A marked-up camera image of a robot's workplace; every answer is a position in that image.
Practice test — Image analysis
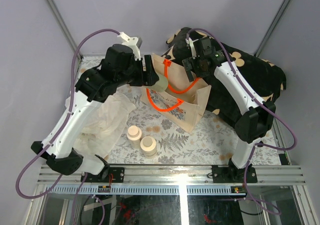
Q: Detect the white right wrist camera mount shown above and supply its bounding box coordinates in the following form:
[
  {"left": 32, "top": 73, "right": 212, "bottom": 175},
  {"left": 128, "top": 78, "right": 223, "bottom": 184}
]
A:
[{"left": 186, "top": 37, "right": 197, "bottom": 59}]

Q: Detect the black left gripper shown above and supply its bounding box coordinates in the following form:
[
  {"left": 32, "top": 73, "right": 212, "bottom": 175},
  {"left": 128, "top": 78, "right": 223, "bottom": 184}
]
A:
[{"left": 115, "top": 53, "right": 158, "bottom": 87}]

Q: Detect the aluminium front rail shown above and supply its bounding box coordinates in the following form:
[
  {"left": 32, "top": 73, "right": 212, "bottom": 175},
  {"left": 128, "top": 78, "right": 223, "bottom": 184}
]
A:
[{"left": 37, "top": 163, "right": 307, "bottom": 186}]

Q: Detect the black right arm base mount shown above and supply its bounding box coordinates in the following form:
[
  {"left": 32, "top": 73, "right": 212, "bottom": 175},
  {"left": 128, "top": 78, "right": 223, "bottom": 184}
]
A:
[{"left": 211, "top": 164, "right": 258, "bottom": 184}]

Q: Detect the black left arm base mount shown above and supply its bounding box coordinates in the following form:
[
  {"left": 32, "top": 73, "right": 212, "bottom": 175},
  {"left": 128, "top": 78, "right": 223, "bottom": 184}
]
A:
[{"left": 80, "top": 166, "right": 125, "bottom": 184}]

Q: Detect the black plush flower pillow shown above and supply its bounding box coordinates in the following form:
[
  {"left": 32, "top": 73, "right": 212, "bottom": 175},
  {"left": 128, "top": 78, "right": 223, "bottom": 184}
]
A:
[{"left": 161, "top": 26, "right": 287, "bottom": 130}]

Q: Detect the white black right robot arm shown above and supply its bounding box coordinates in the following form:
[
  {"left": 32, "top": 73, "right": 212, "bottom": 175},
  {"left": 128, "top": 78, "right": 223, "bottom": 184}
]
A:
[{"left": 182, "top": 36, "right": 276, "bottom": 183}]

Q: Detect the cream bottle wooden cap front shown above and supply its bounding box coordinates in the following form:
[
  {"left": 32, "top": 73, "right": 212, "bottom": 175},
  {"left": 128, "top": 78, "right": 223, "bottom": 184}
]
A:
[{"left": 126, "top": 125, "right": 142, "bottom": 149}]

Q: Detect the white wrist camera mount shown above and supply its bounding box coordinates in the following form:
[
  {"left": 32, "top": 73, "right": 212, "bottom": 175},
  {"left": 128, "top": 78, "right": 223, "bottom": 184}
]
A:
[
  {"left": 186, "top": 37, "right": 197, "bottom": 59},
  {"left": 117, "top": 32, "right": 143, "bottom": 61}
]

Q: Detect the aluminium corner frame post left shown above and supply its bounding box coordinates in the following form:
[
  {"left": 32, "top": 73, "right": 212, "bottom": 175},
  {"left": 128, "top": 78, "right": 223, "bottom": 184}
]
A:
[{"left": 44, "top": 0, "right": 78, "bottom": 52}]

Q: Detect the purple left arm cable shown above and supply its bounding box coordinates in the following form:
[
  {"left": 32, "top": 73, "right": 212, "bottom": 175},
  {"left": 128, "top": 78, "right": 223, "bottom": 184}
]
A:
[{"left": 15, "top": 28, "right": 121, "bottom": 225}]

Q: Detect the white crumpled cloth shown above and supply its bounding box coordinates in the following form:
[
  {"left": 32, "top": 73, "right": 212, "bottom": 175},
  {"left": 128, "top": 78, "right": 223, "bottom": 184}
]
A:
[{"left": 73, "top": 92, "right": 136, "bottom": 158}]

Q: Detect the wide cream jar wooden lid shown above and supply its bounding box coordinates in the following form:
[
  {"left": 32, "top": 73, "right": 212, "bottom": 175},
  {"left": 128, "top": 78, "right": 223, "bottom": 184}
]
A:
[{"left": 140, "top": 136, "right": 157, "bottom": 159}]

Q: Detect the grey slotted cable duct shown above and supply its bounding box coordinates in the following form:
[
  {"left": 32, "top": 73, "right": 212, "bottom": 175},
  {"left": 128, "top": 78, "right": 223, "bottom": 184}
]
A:
[{"left": 52, "top": 185, "right": 241, "bottom": 196}]

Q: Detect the aluminium corner frame post right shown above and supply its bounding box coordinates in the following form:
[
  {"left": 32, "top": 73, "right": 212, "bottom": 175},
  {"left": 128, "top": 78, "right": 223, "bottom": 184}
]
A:
[{"left": 253, "top": 0, "right": 292, "bottom": 57}]

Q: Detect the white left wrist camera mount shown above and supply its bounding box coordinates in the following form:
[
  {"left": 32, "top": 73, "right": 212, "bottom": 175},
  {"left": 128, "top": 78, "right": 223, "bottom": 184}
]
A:
[{"left": 117, "top": 32, "right": 143, "bottom": 61}]

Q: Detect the floral patterned table cloth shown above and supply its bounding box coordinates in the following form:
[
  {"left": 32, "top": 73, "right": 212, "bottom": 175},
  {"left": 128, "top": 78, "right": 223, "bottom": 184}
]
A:
[{"left": 53, "top": 56, "right": 283, "bottom": 165}]

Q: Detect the green bottle wooden cap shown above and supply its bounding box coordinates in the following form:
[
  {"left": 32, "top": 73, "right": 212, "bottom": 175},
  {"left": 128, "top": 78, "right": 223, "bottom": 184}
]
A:
[{"left": 148, "top": 74, "right": 169, "bottom": 93}]

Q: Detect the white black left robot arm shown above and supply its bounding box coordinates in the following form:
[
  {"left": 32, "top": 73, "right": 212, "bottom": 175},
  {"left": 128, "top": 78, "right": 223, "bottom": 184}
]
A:
[{"left": 31, "top": 44, "right": 159, "bottom": 183}]

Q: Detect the aluminium corner frame post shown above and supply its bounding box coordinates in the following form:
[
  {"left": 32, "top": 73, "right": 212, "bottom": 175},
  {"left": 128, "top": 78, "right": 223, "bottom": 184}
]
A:
[
  {"left": 44, "top": 0, "right": 78, "bottom": 52},
  {"left": 253, "top": 0, "right": 292, "bottom": 57}
]

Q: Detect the beige canvas tote bag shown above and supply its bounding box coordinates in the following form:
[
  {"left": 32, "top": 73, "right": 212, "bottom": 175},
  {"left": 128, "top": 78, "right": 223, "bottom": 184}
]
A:
[{"left": 140, "top": 54, "right": 212, "bottom": 133}]

